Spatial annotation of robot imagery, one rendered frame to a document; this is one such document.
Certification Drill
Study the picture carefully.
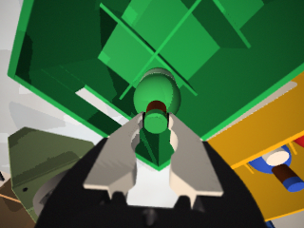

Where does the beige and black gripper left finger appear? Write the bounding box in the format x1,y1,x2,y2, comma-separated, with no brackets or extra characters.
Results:
34,111,145,228

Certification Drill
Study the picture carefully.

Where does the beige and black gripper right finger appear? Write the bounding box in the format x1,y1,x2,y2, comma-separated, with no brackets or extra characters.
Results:
167,112,268,228

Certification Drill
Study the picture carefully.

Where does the blue bottle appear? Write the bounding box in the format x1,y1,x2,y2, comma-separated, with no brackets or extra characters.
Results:
248,144,304,192

